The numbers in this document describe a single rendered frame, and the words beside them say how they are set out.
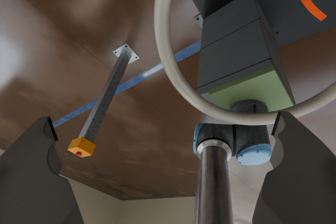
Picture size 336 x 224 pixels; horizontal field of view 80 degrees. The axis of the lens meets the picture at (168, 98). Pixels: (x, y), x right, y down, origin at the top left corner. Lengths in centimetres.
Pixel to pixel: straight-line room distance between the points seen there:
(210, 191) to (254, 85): 51
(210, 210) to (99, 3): 171
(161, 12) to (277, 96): 81
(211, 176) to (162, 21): 57
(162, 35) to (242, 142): 68
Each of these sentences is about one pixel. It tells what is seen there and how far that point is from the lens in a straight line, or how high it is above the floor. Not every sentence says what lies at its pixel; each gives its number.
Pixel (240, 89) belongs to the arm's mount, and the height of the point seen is 88.
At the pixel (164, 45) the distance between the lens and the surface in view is 40.
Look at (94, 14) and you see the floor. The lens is 201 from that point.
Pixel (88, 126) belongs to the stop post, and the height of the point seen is 91.
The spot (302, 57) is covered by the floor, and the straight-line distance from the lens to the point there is 214.
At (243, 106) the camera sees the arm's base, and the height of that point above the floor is 92.
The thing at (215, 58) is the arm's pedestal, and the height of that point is 60.
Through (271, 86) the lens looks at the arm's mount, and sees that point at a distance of 103.
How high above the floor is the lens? 158
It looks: 40 degrees down
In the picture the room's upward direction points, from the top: 168 degrees counter-clockwise
